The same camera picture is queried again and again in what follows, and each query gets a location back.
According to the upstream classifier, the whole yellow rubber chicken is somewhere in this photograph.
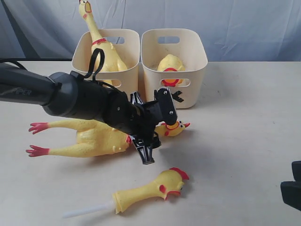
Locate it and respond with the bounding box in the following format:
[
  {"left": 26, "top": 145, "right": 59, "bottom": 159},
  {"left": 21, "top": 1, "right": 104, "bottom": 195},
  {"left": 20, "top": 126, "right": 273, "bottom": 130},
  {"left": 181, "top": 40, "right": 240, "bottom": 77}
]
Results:
[
  {"left": 79, "top": 0, "right": 128, "bottom": 72},
  {"left": 25, "top": 119, "right": 190, "bottom": 158}
]

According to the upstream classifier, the cream bin marked X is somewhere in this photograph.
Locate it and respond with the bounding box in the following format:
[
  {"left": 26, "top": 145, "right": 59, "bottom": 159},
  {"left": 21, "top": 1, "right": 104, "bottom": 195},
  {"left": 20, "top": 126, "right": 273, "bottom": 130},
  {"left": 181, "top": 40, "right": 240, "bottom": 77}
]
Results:
[{"left": 141, "top": 28, "right": 208, "bottom": 109}]

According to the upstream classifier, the cream bin marked O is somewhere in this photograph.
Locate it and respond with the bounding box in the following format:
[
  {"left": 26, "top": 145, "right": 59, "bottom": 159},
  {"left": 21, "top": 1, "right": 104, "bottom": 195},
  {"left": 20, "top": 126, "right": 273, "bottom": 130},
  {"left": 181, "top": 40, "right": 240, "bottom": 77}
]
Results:
[{"left": 72, "top": 29, "right": 140, "bottom": 98}]

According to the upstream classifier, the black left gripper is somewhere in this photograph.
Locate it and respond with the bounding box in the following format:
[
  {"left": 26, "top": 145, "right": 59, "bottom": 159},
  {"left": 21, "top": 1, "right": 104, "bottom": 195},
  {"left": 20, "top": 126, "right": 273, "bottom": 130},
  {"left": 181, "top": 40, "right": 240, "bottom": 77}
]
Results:
[{"left": 130, "top": 91, "right": 161, "bottom": 165}]

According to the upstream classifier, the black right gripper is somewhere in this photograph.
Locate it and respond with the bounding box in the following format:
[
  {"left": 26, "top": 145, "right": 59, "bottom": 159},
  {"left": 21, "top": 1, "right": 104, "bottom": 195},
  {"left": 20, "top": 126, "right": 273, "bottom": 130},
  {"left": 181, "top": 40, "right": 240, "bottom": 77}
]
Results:
[{"left": 280, "top": 161, "right": 301, "bottom": 211}]

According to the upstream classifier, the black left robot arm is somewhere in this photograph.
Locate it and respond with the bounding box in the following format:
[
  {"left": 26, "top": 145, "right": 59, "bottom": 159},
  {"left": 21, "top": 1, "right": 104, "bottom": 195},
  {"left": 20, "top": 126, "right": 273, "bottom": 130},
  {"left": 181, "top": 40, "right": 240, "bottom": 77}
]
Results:
[{"left": 0, "top": 59, "right": 161, "bottom": 165}]

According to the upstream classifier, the chicken head with white tube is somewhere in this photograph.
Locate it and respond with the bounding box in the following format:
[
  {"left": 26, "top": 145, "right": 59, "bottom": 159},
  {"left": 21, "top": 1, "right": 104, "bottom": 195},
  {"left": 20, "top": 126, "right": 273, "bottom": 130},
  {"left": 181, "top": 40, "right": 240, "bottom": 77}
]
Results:
[{"left": 63, "top": 167, "right": 190, "bottom": 218}]

